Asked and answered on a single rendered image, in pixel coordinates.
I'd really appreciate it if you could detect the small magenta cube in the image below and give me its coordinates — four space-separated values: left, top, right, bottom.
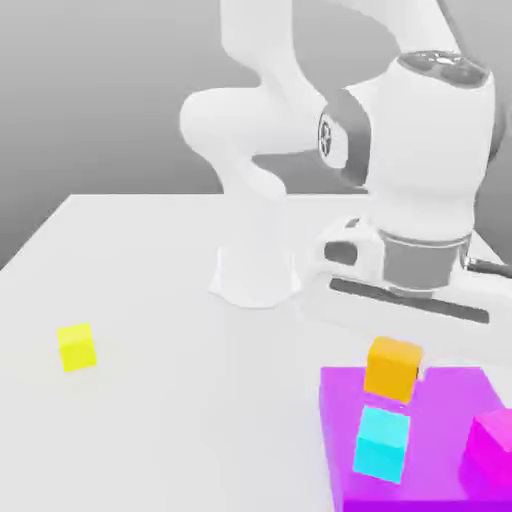
463 407 512 485

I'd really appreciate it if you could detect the small yellow cube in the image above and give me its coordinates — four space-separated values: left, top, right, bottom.
56 322 98 374

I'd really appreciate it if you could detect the large purple box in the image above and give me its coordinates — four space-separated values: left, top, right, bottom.
319 365 512 512

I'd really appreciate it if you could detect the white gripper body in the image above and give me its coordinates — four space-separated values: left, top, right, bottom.
304 268 512 369

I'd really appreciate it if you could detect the small cyan cube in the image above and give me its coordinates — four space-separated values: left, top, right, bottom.
352 405 412 486

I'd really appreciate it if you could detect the small orange cube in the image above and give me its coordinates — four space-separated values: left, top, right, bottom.
362 336 424 405

